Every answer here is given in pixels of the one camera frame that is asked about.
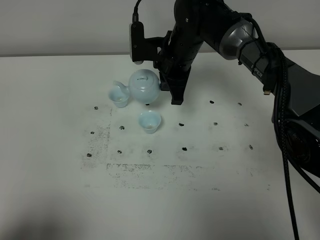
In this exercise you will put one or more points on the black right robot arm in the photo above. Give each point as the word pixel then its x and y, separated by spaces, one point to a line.
pixel 237 36

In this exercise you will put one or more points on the near light blue teacup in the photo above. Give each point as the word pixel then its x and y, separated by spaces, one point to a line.
pixel 149 121

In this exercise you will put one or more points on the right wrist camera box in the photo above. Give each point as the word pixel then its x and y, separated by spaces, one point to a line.
pixel 136 37

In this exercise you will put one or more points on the light blue porcelain teapot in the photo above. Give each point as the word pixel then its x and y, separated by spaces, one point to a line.
pixel 143 86

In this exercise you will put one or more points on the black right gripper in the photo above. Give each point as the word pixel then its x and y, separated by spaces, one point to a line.
pixel 178 51

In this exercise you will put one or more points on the far light blue teacup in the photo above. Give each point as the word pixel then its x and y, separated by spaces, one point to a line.
pixel 119 99

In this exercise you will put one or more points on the light blue teacup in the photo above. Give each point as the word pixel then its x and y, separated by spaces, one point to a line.
pixel 149 121
pixel 119 99

